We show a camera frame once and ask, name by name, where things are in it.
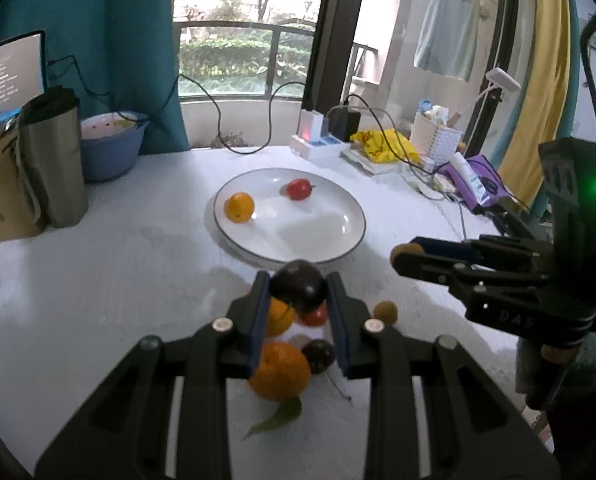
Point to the white round plate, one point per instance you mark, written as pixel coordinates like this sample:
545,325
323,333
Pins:
308,230

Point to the black power adapter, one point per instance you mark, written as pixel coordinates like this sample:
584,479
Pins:
347,124

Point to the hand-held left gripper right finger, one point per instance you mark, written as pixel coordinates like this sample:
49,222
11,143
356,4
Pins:
339,325

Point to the large orange with leaf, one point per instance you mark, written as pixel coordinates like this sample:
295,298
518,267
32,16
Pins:
280,372

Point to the white charging dock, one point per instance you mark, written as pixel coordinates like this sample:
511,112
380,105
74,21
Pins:
313,140

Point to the steel tumbler with lid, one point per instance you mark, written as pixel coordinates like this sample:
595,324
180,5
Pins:
55,160

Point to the balcony railing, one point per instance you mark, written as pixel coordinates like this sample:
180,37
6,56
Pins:
273,55

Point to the blue plastic basin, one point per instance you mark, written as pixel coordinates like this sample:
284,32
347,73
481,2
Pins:
110,152

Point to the dark purple passion fruit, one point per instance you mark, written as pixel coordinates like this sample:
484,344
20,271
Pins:
298,282
319,356

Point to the laptop screen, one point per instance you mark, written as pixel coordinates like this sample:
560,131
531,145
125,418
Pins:
13,70

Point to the red apple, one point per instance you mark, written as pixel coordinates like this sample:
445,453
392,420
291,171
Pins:
299,190

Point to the yellow curtain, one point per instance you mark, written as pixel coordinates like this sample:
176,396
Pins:
542,85

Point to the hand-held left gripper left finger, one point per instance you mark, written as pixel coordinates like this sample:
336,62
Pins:
259,320

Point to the white desk lamp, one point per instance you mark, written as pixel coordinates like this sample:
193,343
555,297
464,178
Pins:
502,79

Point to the white woven basket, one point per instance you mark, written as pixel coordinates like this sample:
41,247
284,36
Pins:
433,140

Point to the teal curtain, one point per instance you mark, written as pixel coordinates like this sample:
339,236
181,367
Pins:
128,35

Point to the purple pouch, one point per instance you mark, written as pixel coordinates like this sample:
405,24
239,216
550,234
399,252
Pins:
482,170

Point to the small brown longan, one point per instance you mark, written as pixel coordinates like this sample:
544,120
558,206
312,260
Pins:
384,313

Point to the hanging pale towel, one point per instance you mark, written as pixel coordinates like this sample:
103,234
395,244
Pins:
447,35

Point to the brown paper bag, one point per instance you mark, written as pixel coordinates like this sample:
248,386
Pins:
0,195

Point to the small orange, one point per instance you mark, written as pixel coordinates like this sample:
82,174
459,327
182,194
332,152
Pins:
279,319
239,207

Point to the black window frame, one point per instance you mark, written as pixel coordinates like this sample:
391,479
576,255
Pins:
335,25

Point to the white tray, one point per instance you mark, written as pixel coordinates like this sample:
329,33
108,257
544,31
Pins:
372,166

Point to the yellow cloth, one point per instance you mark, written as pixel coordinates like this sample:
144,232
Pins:
377,144

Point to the green leaf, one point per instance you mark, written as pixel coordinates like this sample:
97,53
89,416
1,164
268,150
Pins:
278,416

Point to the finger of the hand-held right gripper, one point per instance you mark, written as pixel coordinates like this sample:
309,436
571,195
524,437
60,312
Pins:
422,264
447,248

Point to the white tube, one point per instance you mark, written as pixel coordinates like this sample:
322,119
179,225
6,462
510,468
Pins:
470,177

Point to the small red tomato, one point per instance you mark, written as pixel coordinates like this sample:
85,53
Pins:
314,316

